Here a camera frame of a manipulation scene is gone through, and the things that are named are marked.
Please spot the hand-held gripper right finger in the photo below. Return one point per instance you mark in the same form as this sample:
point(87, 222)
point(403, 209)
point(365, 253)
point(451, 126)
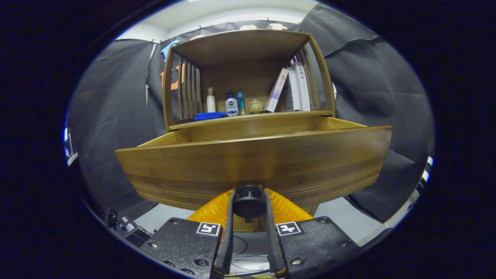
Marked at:
point(271, 248)

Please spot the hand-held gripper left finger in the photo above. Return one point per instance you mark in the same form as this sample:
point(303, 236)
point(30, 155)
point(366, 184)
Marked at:
point(228, 248)

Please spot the wooden drawer with black knob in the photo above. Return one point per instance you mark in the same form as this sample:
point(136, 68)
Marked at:
point(252, 162)

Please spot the wooden countertop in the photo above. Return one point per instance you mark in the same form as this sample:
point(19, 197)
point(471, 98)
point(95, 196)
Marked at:
point(252, 117)

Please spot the wooden cabinet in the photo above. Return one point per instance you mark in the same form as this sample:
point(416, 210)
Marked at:
point(240, 46)

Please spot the black device box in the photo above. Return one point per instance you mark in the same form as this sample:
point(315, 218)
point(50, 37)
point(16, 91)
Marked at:
point(133, 232)

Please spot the blue folded cloth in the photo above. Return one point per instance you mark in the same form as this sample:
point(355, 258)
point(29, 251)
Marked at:
point(209, 116)

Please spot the white bottle with blue cap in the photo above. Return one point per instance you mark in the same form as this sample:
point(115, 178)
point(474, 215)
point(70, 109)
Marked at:
point(231, 106)

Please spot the beige lidded tea cup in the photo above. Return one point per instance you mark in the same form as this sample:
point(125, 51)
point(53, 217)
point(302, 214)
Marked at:
point(255, 106)

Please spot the white pump bottle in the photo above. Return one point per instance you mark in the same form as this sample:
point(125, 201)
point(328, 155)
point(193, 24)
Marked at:
point(211, 104)

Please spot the teal bottle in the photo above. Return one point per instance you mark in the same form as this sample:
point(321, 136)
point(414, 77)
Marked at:
point(240, 102)

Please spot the dark patterned book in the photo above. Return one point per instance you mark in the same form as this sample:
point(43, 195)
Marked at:
point(287, 97)

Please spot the purple book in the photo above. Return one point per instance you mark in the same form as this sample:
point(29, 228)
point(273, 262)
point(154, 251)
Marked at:
point(276, 91)

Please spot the plain white book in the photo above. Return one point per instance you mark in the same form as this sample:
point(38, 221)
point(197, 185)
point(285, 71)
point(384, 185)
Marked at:
point(295, 89)

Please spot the white book with printed spine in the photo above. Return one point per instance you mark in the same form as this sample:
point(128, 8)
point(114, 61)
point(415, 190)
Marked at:
point(303, 85)

